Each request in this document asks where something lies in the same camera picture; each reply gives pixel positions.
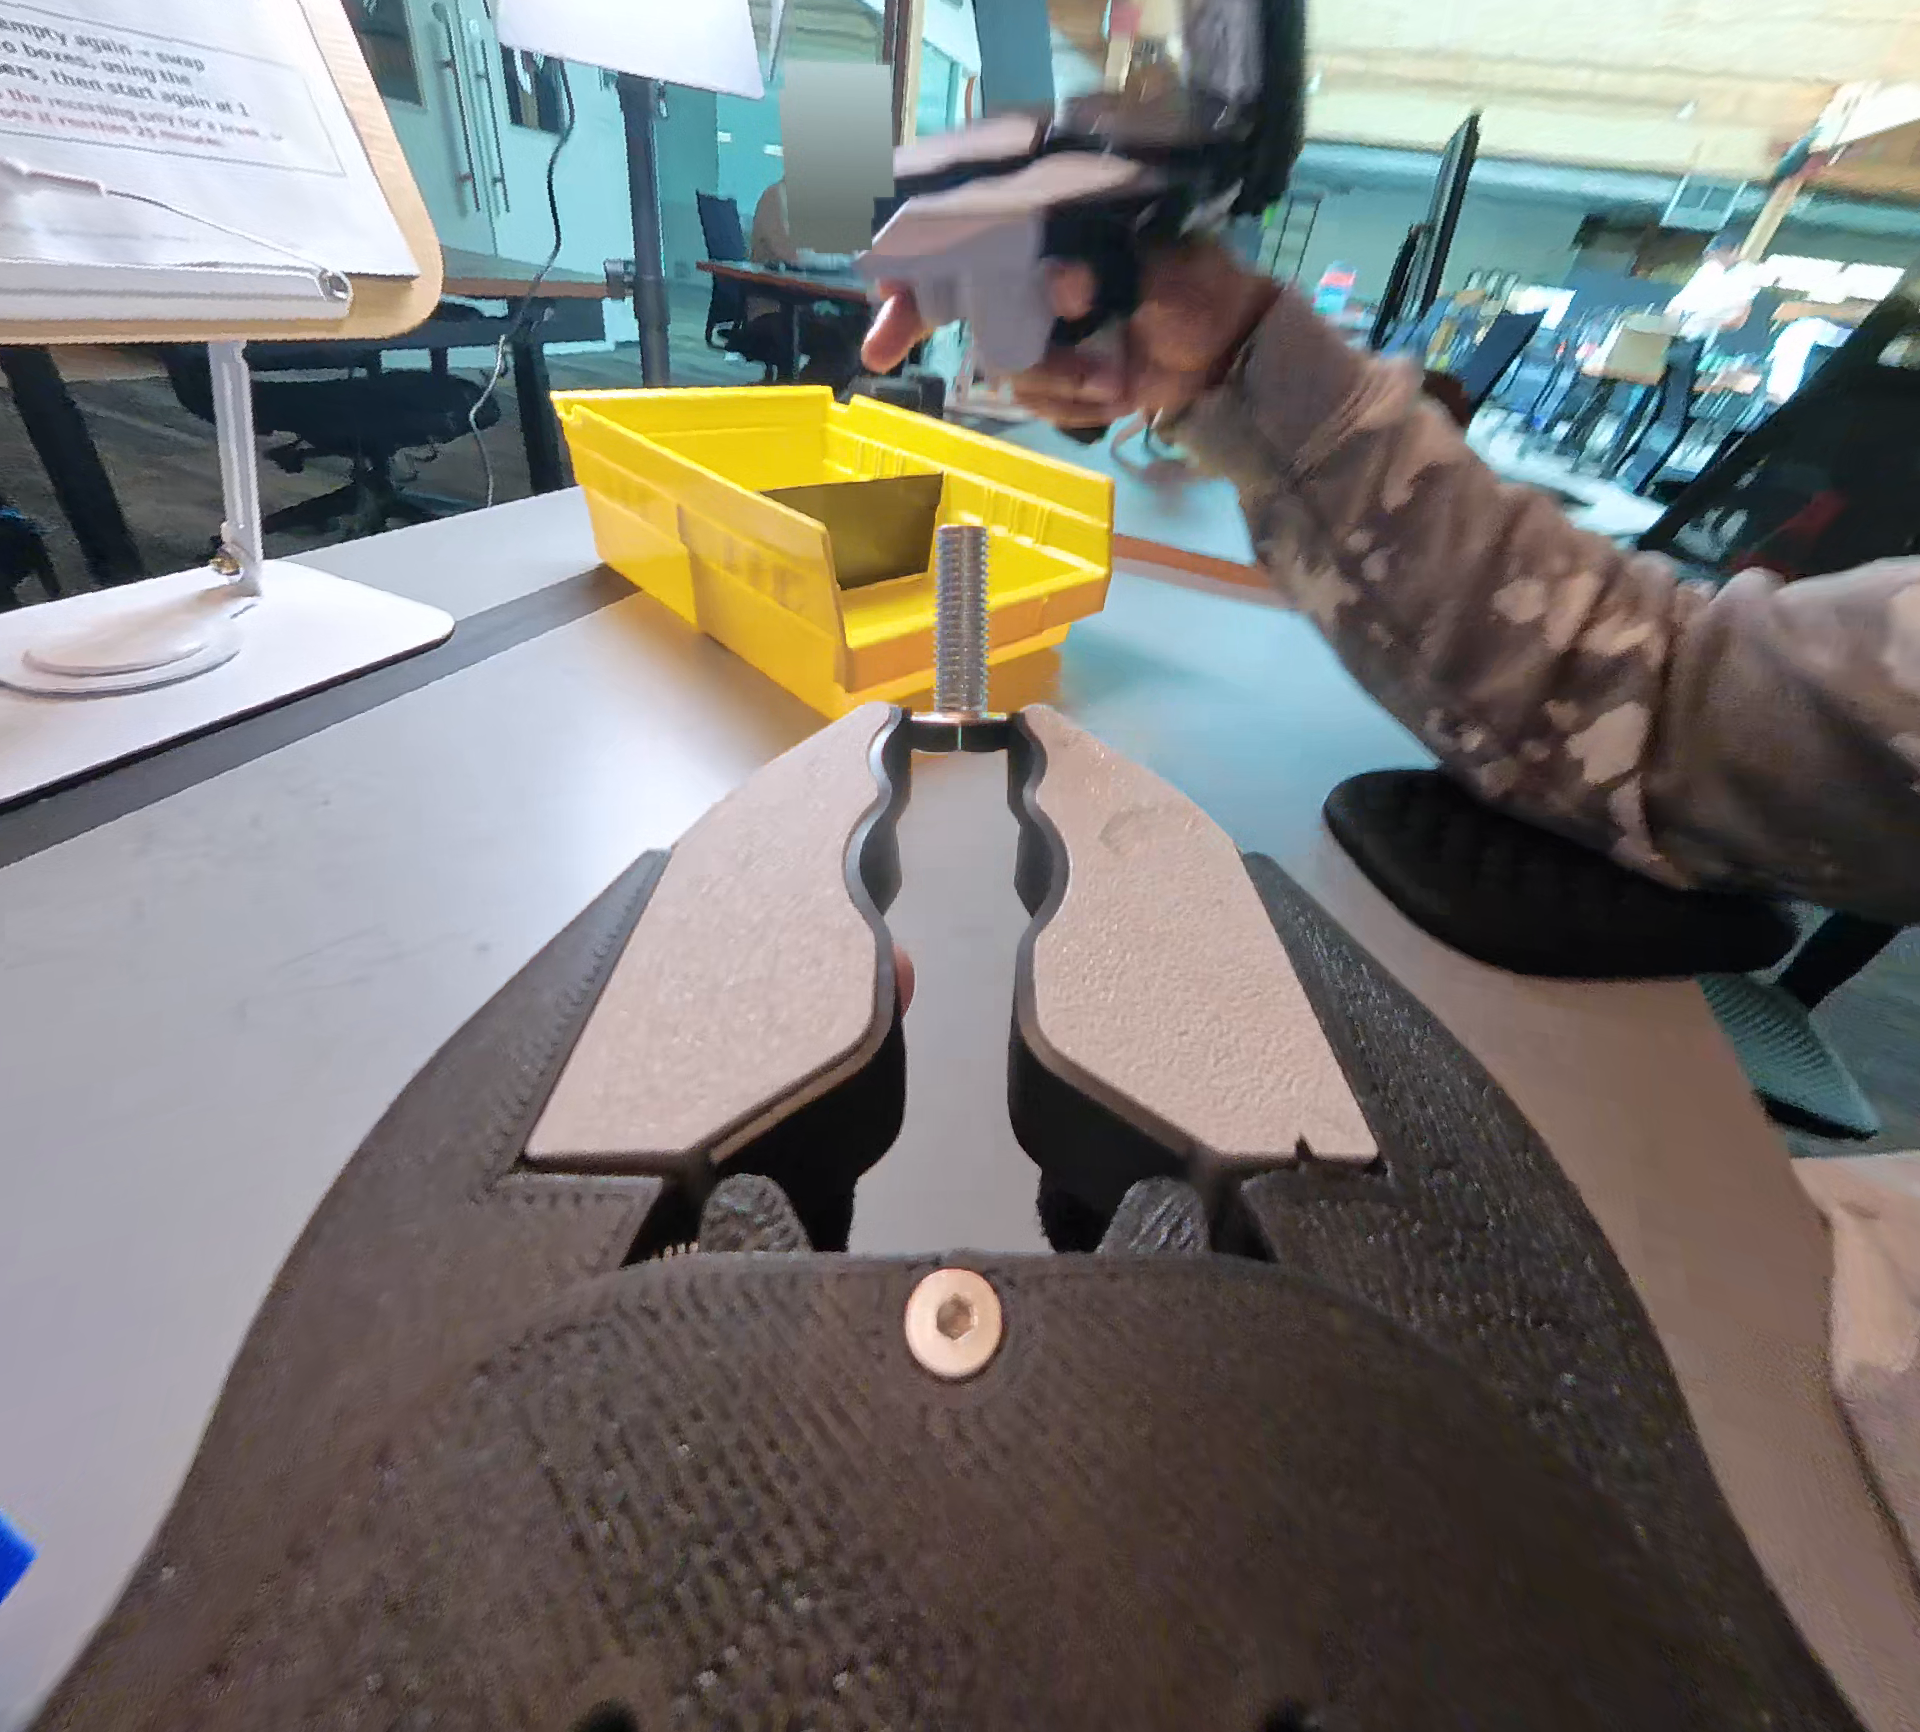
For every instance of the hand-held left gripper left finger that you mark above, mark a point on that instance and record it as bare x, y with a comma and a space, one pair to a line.
721, 982

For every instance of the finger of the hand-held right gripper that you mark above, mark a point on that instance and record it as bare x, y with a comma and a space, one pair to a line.
977, 150
991, 208

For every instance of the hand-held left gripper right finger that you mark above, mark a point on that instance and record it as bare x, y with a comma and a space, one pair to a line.
1185, 996

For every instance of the yellow plastic bin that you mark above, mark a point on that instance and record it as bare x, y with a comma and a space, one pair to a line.
707, 472

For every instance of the steel hex bolt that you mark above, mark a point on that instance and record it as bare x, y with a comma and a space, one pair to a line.
961, 622

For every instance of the blue plastic bin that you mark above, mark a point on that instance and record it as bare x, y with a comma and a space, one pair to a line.
11, 1557

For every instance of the person's right forearm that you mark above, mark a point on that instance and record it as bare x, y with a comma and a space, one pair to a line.
1498, 622

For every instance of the person's left hand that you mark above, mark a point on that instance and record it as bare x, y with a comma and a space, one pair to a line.
906, 982

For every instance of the person's right hand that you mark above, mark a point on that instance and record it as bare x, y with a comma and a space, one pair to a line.
1169, 337

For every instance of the small black box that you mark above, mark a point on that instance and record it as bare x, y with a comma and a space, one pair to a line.
899, 388

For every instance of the wooden top desk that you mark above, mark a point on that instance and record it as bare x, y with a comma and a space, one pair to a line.
780, 275
527, 284

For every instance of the tall black monitor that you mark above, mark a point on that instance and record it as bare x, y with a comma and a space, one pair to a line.
1449, 217

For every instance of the black bin divider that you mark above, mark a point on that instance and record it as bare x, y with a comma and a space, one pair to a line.
868, 523

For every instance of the black chair armrest pad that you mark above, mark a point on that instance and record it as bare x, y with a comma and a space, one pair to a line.
1498, 877

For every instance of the light panel on black pole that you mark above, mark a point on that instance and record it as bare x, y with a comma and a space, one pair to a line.
630, 7

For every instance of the instruction sheet on stand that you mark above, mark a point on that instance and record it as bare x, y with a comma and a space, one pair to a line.
298, 653

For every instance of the black mesh office chair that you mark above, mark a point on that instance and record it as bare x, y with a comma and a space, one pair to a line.
1799, 472

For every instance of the person's grey spattered sweatshirt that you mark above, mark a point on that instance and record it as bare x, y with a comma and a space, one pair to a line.
1880, 1310

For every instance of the printed instruction sheet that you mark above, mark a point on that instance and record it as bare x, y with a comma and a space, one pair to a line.
181, 37

